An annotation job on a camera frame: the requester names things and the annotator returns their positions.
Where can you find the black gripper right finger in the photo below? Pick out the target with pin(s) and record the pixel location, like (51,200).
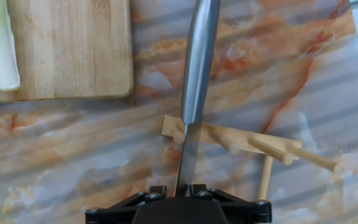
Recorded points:
(247,211)

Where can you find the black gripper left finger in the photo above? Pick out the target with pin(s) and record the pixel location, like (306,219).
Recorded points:
(113,213)

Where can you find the steel cleaver knife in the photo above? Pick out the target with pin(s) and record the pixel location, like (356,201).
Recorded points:
(199,62)

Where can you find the marble pattern plastic mat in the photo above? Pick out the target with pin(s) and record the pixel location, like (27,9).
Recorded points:
(73,155)

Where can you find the wooden peg rack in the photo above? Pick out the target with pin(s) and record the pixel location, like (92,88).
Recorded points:
(228,138)

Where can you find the wooden cutting board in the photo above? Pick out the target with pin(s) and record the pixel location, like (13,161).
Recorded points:
(73,46)

